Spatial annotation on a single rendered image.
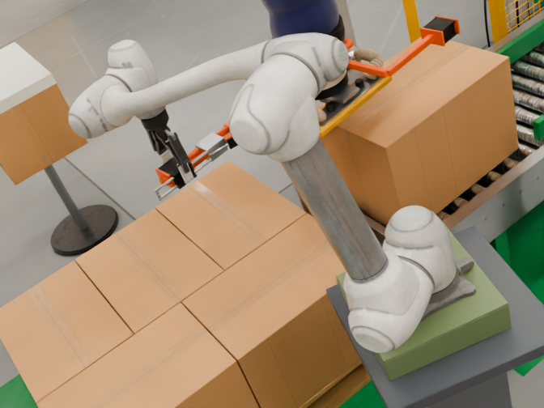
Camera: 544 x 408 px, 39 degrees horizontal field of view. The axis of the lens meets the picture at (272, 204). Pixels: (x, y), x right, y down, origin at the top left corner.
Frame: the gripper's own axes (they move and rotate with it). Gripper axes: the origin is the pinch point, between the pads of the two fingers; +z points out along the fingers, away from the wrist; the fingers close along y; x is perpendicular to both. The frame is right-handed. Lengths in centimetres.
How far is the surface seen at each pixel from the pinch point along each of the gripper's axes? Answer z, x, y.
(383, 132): 26, -65, -16
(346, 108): 11, -56, -12
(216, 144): -0.6, -13.3, -2.5
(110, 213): 119, -27, 179
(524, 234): 121, -126, -20
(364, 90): 11, -66, -11
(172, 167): -1.7, 1.6, -0.3
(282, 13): -24, -50, -2
